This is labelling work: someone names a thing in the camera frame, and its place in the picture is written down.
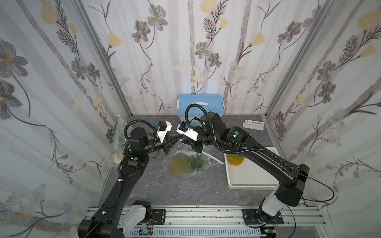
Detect white-zip bag with pineapple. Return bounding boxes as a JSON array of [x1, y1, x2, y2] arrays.
[[161, 142, 224, 179]]

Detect yellow toy pineapple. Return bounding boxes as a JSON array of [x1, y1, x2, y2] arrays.
[[227, 154, 245, 166], [169, 153, 209, 176]]

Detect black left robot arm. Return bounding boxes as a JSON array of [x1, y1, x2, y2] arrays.
[[78, 120, 181, 238]]

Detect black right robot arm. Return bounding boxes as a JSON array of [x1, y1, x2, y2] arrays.
[[177, 112, 310, 217]]

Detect green-zip bag with pineapple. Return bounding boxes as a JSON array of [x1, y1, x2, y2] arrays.
[[107, 115, 127, 167]]

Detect blue-lidded white storage box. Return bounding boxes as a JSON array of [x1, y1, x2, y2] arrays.
[[177, 94, 225, 121]]

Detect white test tube rack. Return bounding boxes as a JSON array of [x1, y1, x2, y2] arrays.
[[242, 120, 265, 131]]

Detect white perforated plastic tray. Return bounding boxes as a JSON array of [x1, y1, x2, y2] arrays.
[[224, 155, 279, 190]]

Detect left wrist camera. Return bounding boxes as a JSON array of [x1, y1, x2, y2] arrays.
[[155, 121, 172, 143]]

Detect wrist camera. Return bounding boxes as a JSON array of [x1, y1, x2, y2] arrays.
[[176, 122, 198, 141], [155, 121, 172, 143]]

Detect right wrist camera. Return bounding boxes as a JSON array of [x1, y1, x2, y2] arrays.
[[176, 122, 198, 141]]

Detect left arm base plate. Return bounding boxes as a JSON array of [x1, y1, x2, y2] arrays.
[[139, 209, 166, 226]]

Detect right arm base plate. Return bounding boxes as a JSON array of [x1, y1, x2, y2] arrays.
[[242, 209, 284, 226]]

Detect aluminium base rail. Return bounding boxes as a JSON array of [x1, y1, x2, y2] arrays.
[[84, 205, 333, 238]]

